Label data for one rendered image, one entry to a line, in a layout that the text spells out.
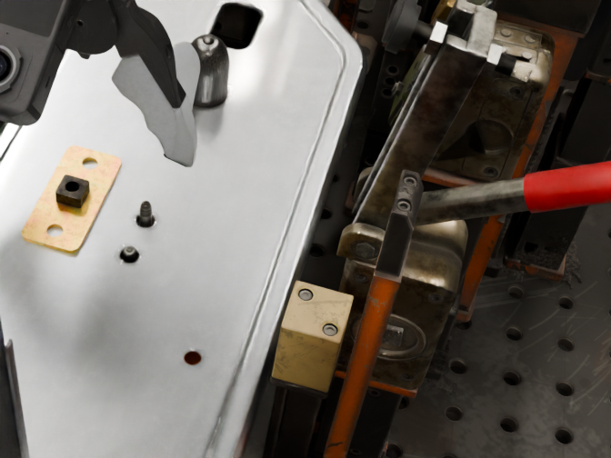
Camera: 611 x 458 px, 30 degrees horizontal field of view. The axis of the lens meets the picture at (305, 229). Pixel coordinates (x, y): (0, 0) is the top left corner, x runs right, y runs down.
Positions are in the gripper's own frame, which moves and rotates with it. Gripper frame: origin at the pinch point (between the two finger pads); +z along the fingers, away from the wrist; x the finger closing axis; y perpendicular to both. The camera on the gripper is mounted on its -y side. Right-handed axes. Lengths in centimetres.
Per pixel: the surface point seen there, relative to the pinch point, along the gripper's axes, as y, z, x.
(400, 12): -0.5, -16.5, -17.8
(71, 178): 0.6, 3.9, 0.2
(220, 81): 11.6, 2.9, -6.3
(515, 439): 11, 35, -36
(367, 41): 57, 35, -12
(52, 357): -11.5, 5.1, -3.4
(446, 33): 0.0, -15.6, -20.2
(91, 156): 3.6, 4.8, 0.0
